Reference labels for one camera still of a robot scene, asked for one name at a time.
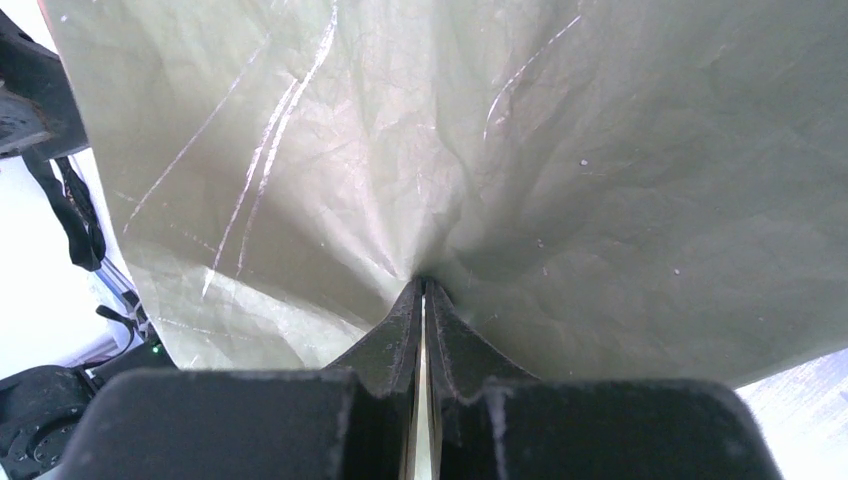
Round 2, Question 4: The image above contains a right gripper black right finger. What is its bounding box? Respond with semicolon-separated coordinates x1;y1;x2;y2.
423;279;780;479

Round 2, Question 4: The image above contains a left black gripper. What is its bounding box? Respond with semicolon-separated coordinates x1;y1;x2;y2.
1;14;89;159

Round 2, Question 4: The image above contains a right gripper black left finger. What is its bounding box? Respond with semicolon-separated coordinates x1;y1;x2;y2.
57;280;423;479

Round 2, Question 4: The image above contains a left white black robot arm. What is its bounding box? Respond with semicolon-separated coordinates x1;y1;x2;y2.
1;15;174;479

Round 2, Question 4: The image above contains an aluminium frame rail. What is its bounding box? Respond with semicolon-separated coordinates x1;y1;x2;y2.
95;257;149;337

